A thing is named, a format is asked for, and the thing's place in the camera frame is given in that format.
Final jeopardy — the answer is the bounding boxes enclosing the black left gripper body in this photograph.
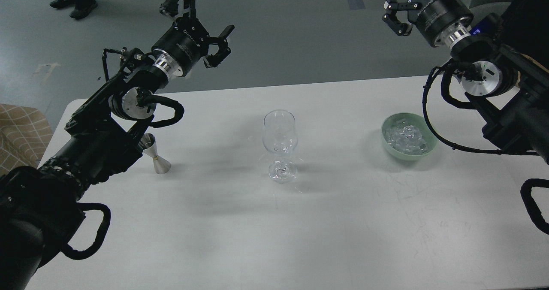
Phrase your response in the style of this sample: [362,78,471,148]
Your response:
[151,16,209,78]

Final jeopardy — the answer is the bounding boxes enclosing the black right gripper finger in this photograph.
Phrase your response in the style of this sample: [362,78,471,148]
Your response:
[383,0,419,36]

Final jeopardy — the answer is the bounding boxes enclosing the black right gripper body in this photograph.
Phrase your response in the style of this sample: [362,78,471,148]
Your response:
[413,0,473,47]

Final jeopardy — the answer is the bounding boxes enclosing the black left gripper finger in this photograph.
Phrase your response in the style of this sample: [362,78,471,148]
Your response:
[159,0,196,20]
[203,25,235,68]

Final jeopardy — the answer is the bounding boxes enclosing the steel cocktail jigger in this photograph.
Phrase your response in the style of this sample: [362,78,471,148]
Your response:
[139,133,171,175]

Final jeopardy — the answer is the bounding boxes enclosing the clear ice cubes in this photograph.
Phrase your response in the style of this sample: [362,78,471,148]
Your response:
[383,124,433,156]

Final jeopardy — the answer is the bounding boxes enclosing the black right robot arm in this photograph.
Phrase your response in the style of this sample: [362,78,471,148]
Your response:
[383,0,548,162]

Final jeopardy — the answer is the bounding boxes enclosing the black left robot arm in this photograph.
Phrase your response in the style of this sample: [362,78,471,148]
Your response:
[0,0,235,290]

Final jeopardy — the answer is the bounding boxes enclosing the clear wine glass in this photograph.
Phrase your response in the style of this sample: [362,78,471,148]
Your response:
[262,109,298,183]

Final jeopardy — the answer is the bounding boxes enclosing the seated person black shirt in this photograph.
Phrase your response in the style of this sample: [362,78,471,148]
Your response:
[498,0,549,71]

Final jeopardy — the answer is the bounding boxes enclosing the green bowl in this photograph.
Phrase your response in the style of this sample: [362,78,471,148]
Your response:
[380,112,439,162]

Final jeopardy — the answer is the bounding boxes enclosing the beige checkered sofa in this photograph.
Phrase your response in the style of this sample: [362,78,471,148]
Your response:
[0,104,53,175]

